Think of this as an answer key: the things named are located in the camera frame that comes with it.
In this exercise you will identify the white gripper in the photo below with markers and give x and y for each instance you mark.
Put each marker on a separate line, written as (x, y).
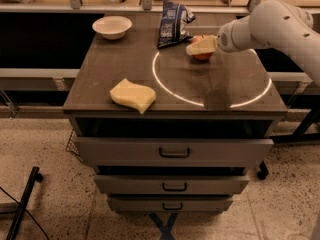
(225, 40)

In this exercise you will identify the black caster wheel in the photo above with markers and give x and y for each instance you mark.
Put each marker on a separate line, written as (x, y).
(263, 171)

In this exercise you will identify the white bowl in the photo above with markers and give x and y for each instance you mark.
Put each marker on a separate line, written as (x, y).
(112, 27)

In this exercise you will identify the black stand leg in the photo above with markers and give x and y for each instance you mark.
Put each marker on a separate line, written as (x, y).
(22, 204)

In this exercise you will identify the middle grey drawer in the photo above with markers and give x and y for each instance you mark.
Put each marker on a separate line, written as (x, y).
(161, 185)

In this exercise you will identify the blue chip bag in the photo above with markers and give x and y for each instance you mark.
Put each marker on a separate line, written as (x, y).
(175, 17)

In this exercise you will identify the grey drawer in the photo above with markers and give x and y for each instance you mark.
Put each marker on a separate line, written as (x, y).
(170, 204)
(172, 152)
(161, 185)

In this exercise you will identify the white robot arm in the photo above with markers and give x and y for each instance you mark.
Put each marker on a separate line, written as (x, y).
(284, 206)

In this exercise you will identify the top grey drawer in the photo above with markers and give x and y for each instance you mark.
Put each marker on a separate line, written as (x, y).
(172, 152)

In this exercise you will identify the yellow sponge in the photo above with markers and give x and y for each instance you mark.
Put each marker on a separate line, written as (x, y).
(136, 96)

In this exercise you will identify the red apple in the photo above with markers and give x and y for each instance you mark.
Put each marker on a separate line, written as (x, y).
(202, 47)

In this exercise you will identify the bottom grey drawer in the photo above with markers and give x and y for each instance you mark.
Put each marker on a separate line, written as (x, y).
(170, 204)

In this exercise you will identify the blue tape cross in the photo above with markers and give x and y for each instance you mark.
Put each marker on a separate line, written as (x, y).
(164, 228)

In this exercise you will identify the wire mesh basket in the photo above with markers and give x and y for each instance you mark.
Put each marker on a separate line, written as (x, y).
(71, 147)

